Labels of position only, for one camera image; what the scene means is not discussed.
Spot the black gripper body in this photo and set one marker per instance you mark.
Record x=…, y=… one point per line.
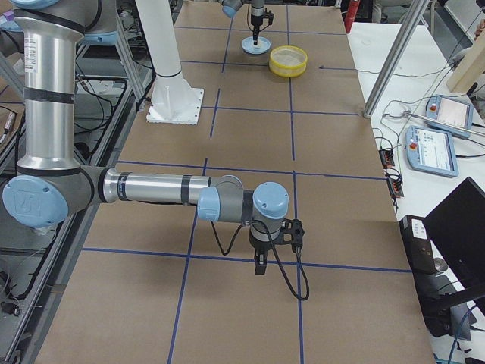
x=260, y=246
x=256, y=17

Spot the yellow round steamer basket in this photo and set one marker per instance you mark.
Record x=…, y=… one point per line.
x=288, y=61

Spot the light blue plate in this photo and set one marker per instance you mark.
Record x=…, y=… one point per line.
x=247, y=45

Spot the red cylinder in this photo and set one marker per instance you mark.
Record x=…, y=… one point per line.
x=351, y=14

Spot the orange black connector module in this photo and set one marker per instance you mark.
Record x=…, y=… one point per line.
x=387, y=157

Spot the black box device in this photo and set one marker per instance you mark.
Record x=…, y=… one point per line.
x=418, y=247

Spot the thin diagonal metal rod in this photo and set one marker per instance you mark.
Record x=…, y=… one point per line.
x=458, y=125

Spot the black laptop computer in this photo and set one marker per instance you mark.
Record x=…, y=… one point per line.
x=456, y=227

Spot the near blue teach pendant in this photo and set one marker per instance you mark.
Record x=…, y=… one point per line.
x=431, y=151

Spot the blue teach pendant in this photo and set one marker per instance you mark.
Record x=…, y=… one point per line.
x=439, y=105
x=431, y=151

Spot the far blue teach pendant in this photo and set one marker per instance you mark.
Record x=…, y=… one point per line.
x=439, y=105

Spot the wooden beam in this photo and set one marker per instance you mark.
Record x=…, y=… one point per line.
x=469, y=69

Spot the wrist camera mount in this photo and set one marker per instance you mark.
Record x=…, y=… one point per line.
x=269, y=16
x=291, y=233

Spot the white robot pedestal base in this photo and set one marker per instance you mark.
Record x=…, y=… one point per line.
x=173, y=100

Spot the aluminium frame post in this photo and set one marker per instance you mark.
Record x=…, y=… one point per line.
x=398, y=47

